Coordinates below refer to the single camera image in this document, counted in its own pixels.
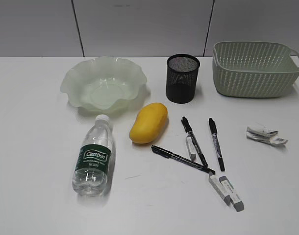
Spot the yellow mango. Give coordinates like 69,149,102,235
129,102,168,144

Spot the black marker pen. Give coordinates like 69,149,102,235
208,118,225,172
151,145,216,175
181,117,208,167

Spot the grey white eraser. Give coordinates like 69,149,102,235
219,176,244,212
186,135,197,162
208,172,231,206

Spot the clear water bottle green label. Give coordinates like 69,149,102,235
72,115,114,196

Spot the white waste paper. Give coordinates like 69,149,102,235
246,124,288,147

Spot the translucent green wavy plate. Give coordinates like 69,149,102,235
60,56,147,113

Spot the black mesh pen holder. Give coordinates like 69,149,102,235
166,54,200,104

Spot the pale green plastic basket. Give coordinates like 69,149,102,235
212,41,299,98

